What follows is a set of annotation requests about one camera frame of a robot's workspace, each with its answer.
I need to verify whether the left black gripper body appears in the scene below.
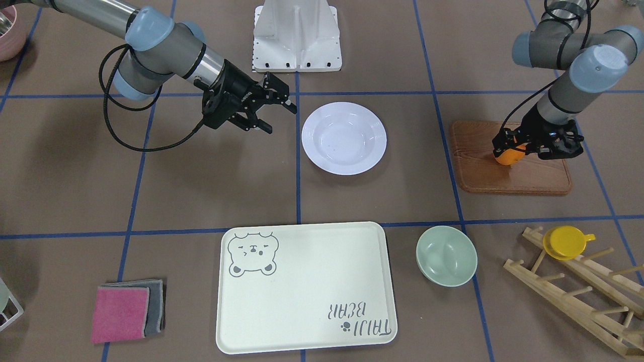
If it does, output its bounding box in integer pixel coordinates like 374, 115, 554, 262
515, 108, 584, 154

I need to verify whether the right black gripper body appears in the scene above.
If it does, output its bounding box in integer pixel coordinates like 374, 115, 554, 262
195, 60, 260, 130

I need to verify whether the orange fruit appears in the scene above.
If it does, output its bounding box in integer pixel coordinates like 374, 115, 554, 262
495, 144, 525, 166

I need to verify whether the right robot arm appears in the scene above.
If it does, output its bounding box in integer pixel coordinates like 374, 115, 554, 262
34, 1, 297, 133

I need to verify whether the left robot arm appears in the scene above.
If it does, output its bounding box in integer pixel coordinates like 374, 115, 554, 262
492, 1, 642, 165

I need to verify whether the wooden tray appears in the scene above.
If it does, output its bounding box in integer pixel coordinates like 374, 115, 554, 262
449, 121, 573, 196

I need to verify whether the cream bear tray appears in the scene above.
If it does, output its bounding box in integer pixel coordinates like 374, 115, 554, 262
215, 222, 398, 354

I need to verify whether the white round plate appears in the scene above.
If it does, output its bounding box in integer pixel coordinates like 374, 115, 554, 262
301, 102, 388, 175

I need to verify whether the yellow mug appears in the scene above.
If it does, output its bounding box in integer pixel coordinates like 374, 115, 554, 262
541, 225, 596, 260

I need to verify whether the green bowl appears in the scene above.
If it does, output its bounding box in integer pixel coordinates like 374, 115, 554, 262
416, 225, 478, 287

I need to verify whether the wooden mug drying rack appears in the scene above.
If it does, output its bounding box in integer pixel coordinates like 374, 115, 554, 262
503, 227, 643, 361

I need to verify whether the grey cloth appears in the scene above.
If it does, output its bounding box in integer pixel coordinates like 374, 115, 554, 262
100, 279, 164, 338

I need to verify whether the pink cloth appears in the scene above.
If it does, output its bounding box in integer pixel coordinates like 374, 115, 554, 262
91, 287, 149, 344

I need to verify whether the pink bowl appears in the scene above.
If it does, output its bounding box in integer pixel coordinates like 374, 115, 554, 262
1, 6, 27, 62

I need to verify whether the green cup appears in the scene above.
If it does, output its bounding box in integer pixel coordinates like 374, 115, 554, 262
0, 279, 10, 312

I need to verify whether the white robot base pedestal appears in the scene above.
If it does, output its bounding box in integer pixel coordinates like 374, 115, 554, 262
252, 1, 343, 73

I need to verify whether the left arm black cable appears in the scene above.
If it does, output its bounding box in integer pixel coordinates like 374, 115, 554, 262
500, 0, 599, 132

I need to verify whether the white wire cup rack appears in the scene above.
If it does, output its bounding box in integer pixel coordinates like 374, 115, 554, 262
1, 291, 25, 331

